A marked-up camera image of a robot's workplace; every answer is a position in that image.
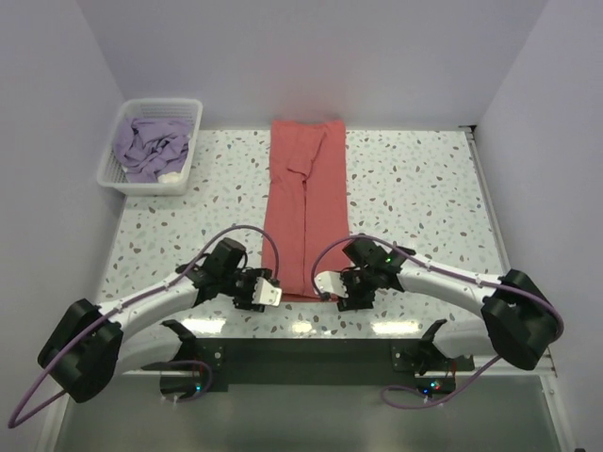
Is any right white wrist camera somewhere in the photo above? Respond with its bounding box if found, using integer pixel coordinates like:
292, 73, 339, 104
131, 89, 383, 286
314, 271, 348, 300

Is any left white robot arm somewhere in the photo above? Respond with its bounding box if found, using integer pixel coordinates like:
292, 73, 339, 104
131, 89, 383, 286
38, 238, 282, 403

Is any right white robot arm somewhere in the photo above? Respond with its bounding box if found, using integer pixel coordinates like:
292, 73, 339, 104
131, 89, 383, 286
321, 235, 564, 370

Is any white plastic laundry basket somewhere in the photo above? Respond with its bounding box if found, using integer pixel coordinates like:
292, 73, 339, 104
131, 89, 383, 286
97, 98, 203, 196

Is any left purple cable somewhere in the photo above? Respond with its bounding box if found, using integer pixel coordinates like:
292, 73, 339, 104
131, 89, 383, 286
8, 225, 284, 428

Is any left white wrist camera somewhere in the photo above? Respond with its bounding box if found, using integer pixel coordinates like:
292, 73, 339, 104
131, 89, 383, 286
252, 278, 283, 312

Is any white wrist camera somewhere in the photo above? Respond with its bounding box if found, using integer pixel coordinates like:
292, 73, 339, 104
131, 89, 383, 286
252, 278, 283, 312
314, 271, 348, 300

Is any purple t-shirt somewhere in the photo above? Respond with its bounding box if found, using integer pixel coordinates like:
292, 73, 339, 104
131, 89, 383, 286
112, 116, 192, 184

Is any salmon red t-shirt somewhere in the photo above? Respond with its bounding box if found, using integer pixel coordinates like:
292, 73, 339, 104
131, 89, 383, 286
264, 120, 350, 302

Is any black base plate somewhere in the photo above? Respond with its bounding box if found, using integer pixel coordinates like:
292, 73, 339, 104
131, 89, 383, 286
144, 338, 474, 399

